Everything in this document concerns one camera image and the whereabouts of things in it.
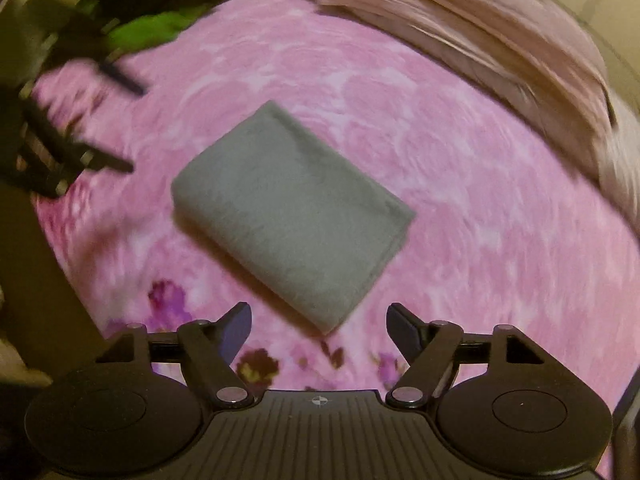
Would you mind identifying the pale pink folded quilt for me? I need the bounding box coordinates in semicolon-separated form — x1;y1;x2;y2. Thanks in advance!
317;0;640;221

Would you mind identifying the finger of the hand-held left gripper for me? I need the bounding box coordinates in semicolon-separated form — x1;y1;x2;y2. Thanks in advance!
92;57;149;97
75;142;136;174

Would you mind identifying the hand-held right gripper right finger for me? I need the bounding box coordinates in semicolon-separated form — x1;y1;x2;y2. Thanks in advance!
386;302;544;409

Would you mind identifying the grey cloth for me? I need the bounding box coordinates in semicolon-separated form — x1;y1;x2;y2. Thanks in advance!
170;100;417;337

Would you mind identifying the pink floral blanket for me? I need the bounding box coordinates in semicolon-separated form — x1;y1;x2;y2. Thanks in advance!
27;0;640;393

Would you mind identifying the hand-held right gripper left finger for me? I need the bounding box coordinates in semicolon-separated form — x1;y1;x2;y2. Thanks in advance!
95;301;257;409

